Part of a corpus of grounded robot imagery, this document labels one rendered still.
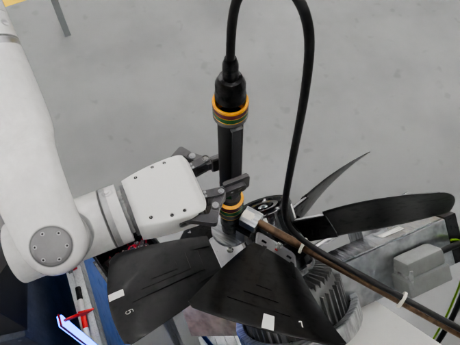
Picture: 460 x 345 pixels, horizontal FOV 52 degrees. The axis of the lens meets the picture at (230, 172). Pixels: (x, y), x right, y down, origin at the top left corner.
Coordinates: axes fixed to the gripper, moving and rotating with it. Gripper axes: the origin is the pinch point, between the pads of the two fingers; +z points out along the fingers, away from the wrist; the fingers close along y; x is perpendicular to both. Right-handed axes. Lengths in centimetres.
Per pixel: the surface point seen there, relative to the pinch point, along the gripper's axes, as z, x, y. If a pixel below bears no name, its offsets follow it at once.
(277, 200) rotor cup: 13.5, -29.4, -6.0
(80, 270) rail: -34, -64, -23
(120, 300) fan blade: -23.6, -33.0, 0.0
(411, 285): 32, -36, 20
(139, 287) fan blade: -19.4, -32.7, -0.9
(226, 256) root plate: -1.1, -31.4, 0.5
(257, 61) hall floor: 83, -150, -149
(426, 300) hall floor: 89, -150, 13
